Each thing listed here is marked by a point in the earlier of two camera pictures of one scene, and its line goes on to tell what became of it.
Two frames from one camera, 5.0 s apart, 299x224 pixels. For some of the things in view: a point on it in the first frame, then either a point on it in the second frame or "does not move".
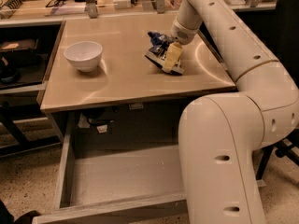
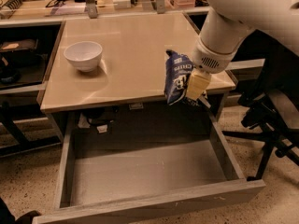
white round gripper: [184, 34] -> [207, 59]
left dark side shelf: [27, 49] does not move
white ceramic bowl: [84, 55] does not move
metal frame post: [91, 6] does not move
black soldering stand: [12, 4] does not move
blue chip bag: [158, 52] -> [178, 68]
